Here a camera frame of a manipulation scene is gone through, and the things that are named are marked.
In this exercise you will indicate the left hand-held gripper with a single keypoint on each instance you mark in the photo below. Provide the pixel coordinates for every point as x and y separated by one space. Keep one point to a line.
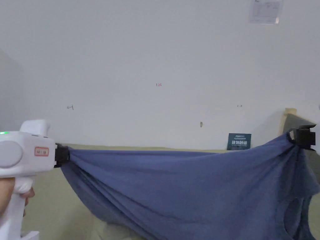
23 152

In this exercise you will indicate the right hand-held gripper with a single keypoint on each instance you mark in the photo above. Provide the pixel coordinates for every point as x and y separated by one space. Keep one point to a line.
304 138

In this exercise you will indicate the dark blue shirt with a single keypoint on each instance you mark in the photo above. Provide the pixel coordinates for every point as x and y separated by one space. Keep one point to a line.
180 190

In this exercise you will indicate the person's left hand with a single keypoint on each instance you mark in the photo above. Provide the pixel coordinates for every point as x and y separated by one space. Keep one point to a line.
5 193

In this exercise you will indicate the grey padded headboard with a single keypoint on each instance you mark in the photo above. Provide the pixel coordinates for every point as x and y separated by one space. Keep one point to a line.
293 122

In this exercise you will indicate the dark green sign card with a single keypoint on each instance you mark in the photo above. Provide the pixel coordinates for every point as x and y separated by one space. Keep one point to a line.
239 142

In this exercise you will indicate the white paper sheet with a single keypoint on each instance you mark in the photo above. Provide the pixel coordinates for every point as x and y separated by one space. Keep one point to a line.
266 11

